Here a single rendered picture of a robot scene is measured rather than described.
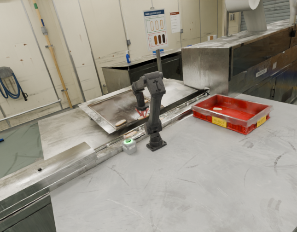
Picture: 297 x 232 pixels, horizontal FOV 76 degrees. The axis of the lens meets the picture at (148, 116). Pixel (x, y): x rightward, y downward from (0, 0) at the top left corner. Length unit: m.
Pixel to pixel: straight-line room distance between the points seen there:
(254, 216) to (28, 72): 4.60
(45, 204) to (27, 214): 0.09
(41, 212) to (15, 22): 4.07
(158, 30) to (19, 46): 3.11
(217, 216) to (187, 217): 0.12
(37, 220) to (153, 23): 2.20
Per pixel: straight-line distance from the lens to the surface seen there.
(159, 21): 2.59
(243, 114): 1.65
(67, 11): 4.80
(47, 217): 1.33
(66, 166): 1.19
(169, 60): 3.87
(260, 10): 2.75
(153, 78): 0.97
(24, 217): 1.29
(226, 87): 1.86
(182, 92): 1.97
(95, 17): 5.33
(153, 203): 0.96
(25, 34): 4.85
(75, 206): 1.08
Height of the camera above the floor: 1.55
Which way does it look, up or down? 25 degrees down
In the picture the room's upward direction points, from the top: 10 degrees counter-clockwise
